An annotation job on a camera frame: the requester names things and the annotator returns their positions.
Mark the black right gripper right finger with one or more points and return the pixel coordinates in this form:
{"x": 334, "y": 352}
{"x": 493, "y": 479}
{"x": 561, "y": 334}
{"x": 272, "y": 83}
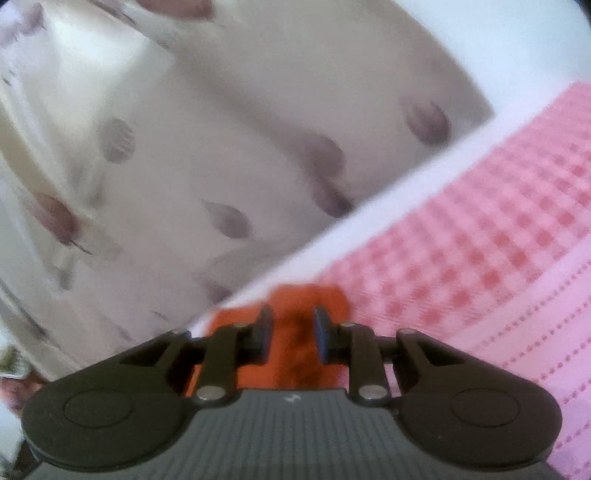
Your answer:
{"x": 455, "y": 407}

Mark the red knitted sweater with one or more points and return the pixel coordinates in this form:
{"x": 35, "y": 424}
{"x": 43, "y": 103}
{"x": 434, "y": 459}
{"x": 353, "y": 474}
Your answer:
{"x": 293, "y": 363}

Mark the pink checkered bed sheet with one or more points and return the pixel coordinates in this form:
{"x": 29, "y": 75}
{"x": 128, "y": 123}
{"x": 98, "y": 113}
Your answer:
{"x": 486, "y": 248}

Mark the beige leaf-patterned mattress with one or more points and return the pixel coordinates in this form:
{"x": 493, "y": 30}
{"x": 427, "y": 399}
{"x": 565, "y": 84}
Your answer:
{"x": 157, "y": 156}

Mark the cluttered items pile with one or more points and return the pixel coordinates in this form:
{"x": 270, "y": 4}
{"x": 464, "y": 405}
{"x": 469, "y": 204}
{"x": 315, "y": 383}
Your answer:
{"x": 19, "y": 380}

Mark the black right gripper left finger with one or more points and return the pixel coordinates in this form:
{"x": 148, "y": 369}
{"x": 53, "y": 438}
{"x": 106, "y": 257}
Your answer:
{"x": 134, "y": 405}

